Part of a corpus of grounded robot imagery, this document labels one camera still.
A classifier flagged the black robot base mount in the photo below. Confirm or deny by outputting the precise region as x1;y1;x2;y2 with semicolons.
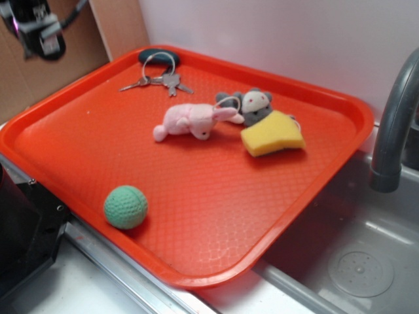
1;167;69;302

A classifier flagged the grey plush mouse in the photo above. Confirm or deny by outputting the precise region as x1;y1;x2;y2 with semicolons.
215;88;273;127

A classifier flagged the silver key bunch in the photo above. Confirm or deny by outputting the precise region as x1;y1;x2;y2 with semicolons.
119;57;194;97

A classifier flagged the red plastic tray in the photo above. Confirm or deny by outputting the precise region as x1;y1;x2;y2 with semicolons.
1;48;374;290

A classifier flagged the cardboard box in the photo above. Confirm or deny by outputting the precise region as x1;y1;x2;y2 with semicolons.
1;1;149;122

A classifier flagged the grey faucet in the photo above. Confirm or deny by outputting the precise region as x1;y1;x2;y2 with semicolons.
369;50;418;193

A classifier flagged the yellow sponge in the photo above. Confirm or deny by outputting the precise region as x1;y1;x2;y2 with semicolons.
240;111;306;157

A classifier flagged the green foam ball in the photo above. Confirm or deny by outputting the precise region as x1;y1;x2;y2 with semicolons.
103;185;149;230

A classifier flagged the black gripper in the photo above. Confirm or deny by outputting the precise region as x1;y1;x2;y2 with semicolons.
1;1;67;61

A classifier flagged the grey sink basin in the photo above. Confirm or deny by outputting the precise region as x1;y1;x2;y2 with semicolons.
255;152;418;313

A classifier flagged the black key fob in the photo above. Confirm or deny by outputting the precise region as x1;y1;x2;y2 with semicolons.
137;48;181;65

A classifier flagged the pink plush bunny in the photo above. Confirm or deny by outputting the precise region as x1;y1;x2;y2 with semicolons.
153;103;244;142

